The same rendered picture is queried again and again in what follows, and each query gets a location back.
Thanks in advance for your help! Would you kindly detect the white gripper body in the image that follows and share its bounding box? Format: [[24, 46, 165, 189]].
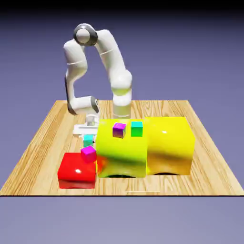
[[72, 124, 99, 137]]

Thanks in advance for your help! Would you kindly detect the small teal cube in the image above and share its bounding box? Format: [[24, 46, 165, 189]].
[[83, 134, 94, 148]]

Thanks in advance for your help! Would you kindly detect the small magenta cube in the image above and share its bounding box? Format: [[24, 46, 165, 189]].
[[80, 145, 97, 163]]

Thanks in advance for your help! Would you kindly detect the small purple cube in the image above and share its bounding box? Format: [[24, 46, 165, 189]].
[[112, 122, 127, 139]]

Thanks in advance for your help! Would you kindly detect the small green cube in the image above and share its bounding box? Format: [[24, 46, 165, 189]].
[[131, 121, 143, 138]]

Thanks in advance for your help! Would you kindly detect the large red box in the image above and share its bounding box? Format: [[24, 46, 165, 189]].
[[57, 152, 98, 190]]

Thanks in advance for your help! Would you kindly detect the large yellow-green box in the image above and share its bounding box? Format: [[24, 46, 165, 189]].
[[95, 119, 149, 179]]

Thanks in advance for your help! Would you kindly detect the large yellow box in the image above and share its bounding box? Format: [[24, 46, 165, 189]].
[[144, 116, 196, 176]]

